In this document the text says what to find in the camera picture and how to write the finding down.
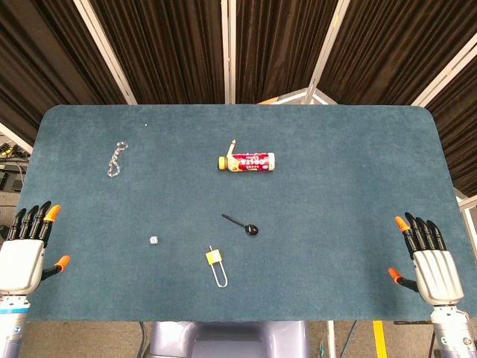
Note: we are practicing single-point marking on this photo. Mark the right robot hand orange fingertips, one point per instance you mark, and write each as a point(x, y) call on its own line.
point(436, 272)

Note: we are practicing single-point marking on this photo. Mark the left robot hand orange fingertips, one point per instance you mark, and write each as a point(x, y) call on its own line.
point(20, 261)

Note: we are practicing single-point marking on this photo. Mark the small white die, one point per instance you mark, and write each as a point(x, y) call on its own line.
point(154, 240)

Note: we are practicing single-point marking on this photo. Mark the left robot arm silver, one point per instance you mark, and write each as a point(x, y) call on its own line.
point(13, 324)

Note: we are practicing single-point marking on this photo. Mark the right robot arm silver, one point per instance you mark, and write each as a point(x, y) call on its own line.
point(452, 332)

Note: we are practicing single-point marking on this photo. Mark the black floor equipment pile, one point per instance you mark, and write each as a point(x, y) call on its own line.
point(11, 175)

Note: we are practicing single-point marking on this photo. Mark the yellow floor tape strip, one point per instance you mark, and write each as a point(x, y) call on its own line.
point(379, 339)

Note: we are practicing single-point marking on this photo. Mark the blue felt table mat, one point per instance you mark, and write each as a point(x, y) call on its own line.
point(316, 194)

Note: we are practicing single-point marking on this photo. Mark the dark curtain partition panel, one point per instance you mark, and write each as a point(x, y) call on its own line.
point(167, 48)
point(462, 130)
point(44, 56)
point(275, 44)
point(391, 48)

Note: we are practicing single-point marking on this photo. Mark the black plastic spoon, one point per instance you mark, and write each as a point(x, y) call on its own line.
point(250, 229)

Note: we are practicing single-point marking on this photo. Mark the yellow padlock long shackle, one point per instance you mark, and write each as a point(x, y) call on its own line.
point(213, 257)

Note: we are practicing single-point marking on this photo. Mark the red drink bottle yellow cap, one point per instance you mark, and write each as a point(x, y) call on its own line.
point(249, 162)

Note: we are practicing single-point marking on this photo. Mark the grey robot torso base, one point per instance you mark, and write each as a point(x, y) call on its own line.
point(223, 337)

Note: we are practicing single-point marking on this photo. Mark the white metal frame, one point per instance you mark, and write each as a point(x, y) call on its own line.
point(467, 209)

